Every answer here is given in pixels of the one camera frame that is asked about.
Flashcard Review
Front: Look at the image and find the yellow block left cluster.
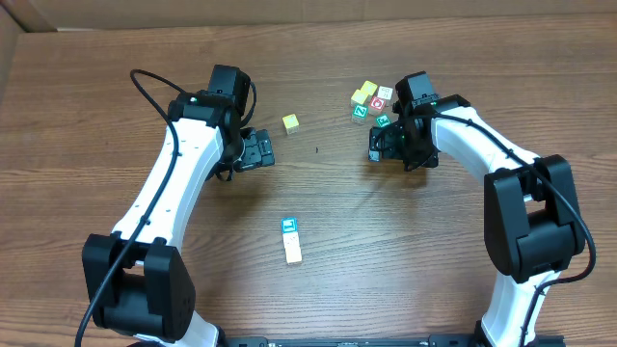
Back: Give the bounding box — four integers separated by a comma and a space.
350, 90, 369, 107

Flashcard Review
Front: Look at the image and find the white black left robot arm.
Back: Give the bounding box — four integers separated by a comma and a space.
74, 65, 275, 346

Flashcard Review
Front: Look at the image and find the green Z letter block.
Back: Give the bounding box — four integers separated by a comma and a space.
351, 104, 368, 124

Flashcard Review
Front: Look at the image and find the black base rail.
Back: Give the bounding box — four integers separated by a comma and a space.
211, 334, 566, 347

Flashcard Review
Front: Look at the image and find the white letter block cluster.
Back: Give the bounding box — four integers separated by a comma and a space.
376, 86, 393, 106

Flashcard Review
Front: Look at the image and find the blue letter block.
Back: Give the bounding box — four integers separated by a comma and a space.
281, 217, 298, 233

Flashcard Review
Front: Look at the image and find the yellow block cluster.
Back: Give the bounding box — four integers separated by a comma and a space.
350, 90, 369, 107
361, 80, 378, 97

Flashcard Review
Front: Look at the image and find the green letter block right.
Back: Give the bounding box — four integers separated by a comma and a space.
375, 114, 391, 128

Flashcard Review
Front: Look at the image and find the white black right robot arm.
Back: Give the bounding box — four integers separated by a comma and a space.
368, 71, 596, 346

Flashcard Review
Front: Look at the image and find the red letter block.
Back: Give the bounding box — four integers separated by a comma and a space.
368, 96, 386, 116

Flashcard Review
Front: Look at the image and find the white pattern block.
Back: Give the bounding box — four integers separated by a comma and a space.
282, 231, 300, 249

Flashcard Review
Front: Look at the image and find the yellow block top cluster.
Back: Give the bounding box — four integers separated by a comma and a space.
361, 80, 378, 97

